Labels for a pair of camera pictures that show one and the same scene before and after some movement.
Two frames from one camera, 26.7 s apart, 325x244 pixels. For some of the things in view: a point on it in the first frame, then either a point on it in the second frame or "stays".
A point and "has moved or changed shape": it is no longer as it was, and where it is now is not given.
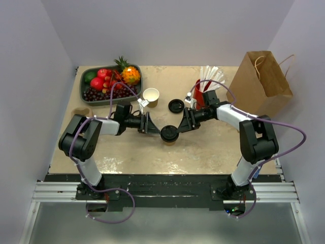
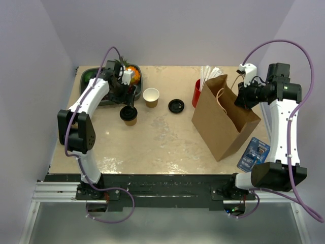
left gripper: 150,127 → 126,97
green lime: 90,75 stays
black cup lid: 176,105 stays
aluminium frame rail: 280,192 stays
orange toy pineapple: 130,75 stays
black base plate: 120,191 stays
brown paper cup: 152,95 stays
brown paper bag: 258,86 has moved or changed shape
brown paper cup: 169,143 has moved or changed shape
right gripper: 189,121 → 242,99
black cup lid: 168,133 has moved or changed shape
